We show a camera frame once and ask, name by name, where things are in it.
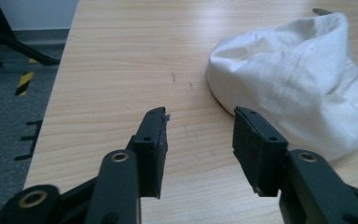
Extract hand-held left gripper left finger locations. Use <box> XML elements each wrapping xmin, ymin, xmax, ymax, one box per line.
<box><xmin>126</xmin><ymin>106</ymin><xmax>171</xmax><ymax>200</ymax></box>

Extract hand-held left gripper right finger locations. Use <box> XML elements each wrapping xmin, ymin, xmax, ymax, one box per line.
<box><xmin>232</xmin><ymin>105</ymin><xmax>289</xmax><ymax>198</ymax></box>

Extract white cloth cap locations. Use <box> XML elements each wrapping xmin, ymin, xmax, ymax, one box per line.
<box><xmin>206</xmin><ymin>11</ymin><xmax>358</xmax><ymax>162</ymax></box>

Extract yellow black striped floor tape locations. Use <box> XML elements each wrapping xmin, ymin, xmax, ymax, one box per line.
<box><xmin>14</xmin><ymin>57</ymin><xmax>40</xmax><ymax>97</ymax></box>

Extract black stand leg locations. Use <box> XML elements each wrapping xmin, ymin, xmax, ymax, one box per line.
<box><xmin>0</xmin><ymin>0</ymin><xmax>61</xmax><ymax>75</ymax></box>

